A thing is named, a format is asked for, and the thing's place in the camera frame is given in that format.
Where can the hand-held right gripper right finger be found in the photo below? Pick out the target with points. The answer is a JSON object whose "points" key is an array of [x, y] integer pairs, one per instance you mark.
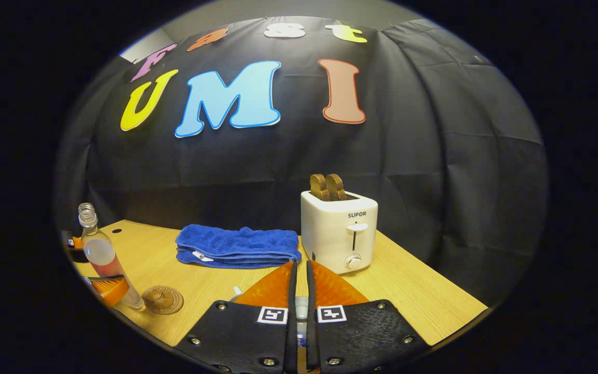
{"points": [[310, 332]]}

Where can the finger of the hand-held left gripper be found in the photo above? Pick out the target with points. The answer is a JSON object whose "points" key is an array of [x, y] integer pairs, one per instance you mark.
{"points": [[77, 254], [104, 288]]}

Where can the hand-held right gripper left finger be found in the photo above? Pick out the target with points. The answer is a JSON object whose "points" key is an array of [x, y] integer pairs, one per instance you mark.
{"points": [[293, 291]]}

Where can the white teacup lid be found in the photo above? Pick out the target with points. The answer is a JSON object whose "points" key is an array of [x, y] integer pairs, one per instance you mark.
{"points": [[302, 306]]}

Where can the clear plastic water bottle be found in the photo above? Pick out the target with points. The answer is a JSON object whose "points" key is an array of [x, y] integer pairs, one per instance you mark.
{"points": [[99, 249]]}

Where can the round wooden coaster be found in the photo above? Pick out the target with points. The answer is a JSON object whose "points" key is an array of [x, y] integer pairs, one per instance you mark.
{"points": [[163, 300]]}

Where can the white toaster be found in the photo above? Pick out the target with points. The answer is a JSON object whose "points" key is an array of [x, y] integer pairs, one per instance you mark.
{"points": [[330, 239]]}

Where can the folded blue towel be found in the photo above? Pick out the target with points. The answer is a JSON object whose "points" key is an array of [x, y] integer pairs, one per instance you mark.
{"points": [[236, 244]]}

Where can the brown bread slice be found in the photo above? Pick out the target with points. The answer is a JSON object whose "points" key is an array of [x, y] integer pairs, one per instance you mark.
{"points": [[337, 187], [318, 188]]}

